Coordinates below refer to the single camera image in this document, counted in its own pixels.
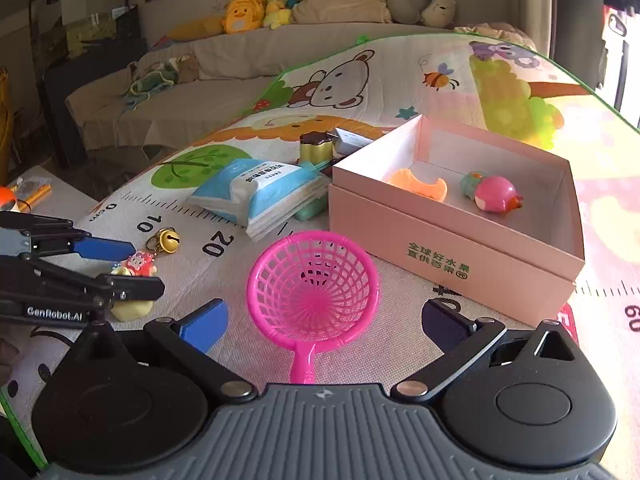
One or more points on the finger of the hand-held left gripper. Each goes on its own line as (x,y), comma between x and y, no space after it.
(135,288)
(105,249)

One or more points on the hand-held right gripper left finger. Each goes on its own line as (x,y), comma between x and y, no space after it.
(205,325)

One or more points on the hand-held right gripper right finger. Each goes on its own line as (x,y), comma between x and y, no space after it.
(445,321)

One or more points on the pale yellow round toy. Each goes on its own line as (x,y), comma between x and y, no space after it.
(131,311)

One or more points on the pink cardboard box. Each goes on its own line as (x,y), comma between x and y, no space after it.
(450,270)

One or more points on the gold bell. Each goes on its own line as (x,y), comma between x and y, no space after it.
(167,241)

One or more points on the pink plastic strainer scoop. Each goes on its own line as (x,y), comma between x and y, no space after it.
(302,360)

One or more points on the blue wet wipes pack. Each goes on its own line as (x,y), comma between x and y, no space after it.
(250,190)

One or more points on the teal plastic toy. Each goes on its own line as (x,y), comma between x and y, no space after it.
(310,210)

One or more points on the small white box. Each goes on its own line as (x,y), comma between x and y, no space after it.
(350,141)

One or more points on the yellow pudding cup toy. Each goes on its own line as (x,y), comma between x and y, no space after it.
(315,152)

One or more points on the white desktop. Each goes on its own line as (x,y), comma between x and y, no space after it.
(65,205)

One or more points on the yellow pencils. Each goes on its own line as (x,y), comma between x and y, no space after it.
(35,192)

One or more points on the orange round object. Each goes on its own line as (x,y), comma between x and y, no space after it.
(5,198)

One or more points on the orange plastic toy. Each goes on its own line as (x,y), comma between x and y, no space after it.
(425,190)

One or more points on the pink egg toy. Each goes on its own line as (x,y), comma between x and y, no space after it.
(492,195)

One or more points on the small teal figure toy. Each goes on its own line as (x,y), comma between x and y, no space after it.
(470,185)

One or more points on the green knitted clothes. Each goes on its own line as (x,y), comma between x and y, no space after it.
(155,77)

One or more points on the beige covered sofa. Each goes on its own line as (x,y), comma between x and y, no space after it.
(225,60)

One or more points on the glass tank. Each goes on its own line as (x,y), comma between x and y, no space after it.
(80,20)

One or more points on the long yellow pillow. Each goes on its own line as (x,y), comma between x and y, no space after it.
(195,29)

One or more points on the cartoon printed play mat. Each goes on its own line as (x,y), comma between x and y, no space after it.
(350,75)

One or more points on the yellow duck plush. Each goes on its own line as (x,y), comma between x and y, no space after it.
(242,15)

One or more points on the small yellow duck doll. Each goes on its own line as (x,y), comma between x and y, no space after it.
(272,7)

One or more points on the pink patterned blanket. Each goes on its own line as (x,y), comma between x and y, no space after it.
(495,31)

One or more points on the white bear plush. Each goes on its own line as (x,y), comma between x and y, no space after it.
(440,10)

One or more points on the window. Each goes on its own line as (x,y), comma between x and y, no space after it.
(631,60)

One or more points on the wall socket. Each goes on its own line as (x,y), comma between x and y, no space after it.
(220,6)

